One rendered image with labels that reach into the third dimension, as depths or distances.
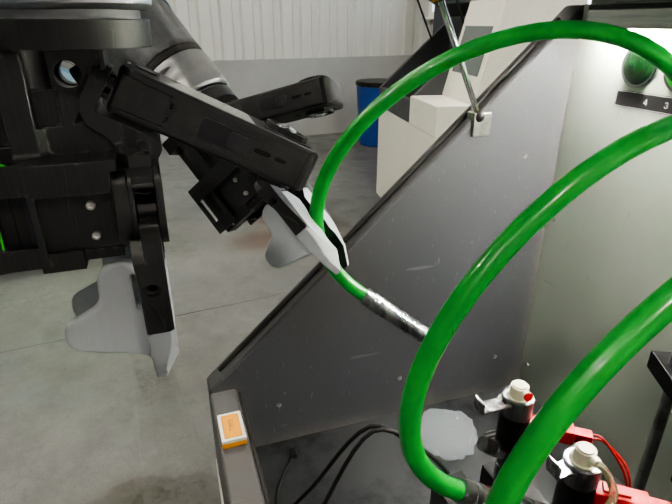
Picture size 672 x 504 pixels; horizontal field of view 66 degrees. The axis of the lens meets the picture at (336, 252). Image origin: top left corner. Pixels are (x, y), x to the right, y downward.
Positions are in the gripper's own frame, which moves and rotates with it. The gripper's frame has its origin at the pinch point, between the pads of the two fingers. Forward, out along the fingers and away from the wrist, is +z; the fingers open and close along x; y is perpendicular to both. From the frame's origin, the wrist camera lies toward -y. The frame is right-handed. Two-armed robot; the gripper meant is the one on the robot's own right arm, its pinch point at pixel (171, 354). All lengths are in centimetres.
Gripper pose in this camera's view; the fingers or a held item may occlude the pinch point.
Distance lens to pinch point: 36.1
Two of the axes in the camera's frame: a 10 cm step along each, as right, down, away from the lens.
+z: 0.0, 9.1, 4.1
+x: 3.2, 3.8, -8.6
